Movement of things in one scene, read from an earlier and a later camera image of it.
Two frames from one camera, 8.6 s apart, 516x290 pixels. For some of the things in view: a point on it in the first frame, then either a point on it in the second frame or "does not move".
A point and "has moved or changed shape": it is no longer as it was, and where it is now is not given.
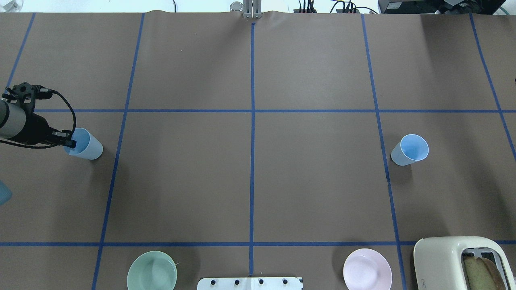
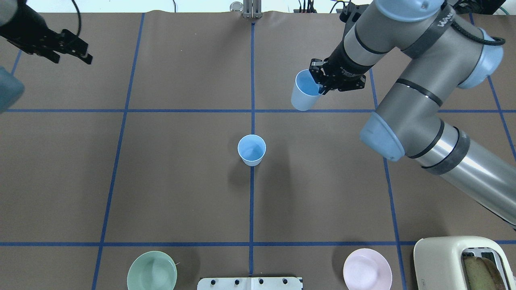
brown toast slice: (482, 274) does not move
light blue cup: (87, 146) to (252, 148)
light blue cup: (411, 148) has moved or changed shape
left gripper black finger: (71, 143) to (72, 44)
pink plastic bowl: (367, 269) does not move
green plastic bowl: (152, 270) does not move
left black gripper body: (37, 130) to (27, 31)
